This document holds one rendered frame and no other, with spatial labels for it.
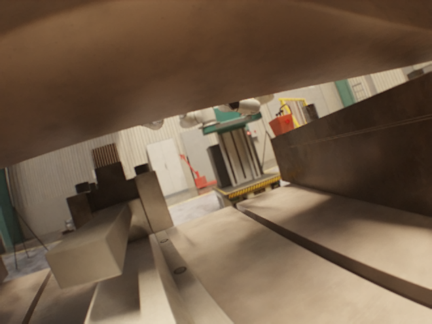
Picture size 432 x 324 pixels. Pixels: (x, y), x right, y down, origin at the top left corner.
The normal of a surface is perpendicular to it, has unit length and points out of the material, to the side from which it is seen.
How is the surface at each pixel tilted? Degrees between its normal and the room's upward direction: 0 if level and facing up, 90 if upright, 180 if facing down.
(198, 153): 90
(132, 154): 90
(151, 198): 90
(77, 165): 90
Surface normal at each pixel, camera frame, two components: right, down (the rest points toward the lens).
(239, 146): 0.15, -0.05
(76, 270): 0.38, -0.12
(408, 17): -0.07, 0.02
